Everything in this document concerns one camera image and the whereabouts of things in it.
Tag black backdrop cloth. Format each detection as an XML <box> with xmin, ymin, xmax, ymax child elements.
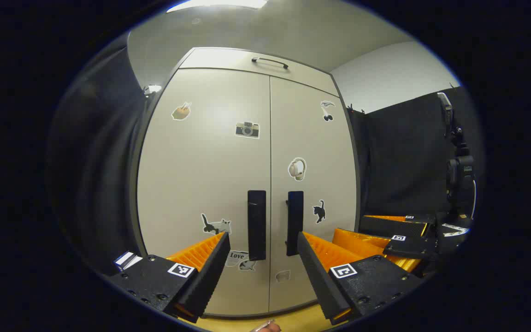
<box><xmin>346</xmin><ymin>85</ymin><xmax>473</xmax><ymax>217</ymax></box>

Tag white double-door shoe cabinet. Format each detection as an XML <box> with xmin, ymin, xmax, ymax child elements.
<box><xmin>130</xmin><ymin>46</ymin><xmax>363</xmax><ymax>320</ymax></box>

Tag black drawer handle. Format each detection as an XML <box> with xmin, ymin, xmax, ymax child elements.
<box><xmin>251</xmin><ymin>57</ymin><xmax>289</xmax><ymax>70</ymax></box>

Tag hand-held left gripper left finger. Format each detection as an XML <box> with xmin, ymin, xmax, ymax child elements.
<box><xmin>109</xmin><ymin>232</ymin><xmax>230</xmax><ymax>323</ymax></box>

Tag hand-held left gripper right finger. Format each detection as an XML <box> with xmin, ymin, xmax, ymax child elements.
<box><xmin>297</xmin><ymin>231</ymin><xmax>423</xmax><ymax>326</ymax></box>

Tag black door handle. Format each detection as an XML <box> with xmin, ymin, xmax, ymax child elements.
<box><xmin>248</xmin><ymin>190</ymin><xmax>267</xmax><ymax>261</ymax></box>
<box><xmin>286</xmin><ymin>191</ymin><xmax>304</xmax><ymax>256</ymax></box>

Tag white cabinet door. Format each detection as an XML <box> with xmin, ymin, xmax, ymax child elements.
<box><xmin>269</xmin><ymin>76</ymin><xmax>358</xmax><ymax>314</ymax></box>
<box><xmin>137</xmin><ymin>68</ymin><xmax>271</xmax><ymax>316</ymax></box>

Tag white cabinet drawer front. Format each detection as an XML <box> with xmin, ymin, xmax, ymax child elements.
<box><xmin>179</xmin><ymin>47</ymin><xmax>340</xmax><ymax>97</ymax></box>

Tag ceiling light panel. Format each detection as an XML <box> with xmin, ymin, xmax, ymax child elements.
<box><xmin>166</xmin><ymin>0</ymin><xmax>268</xmax><ymax>13</ymax></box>

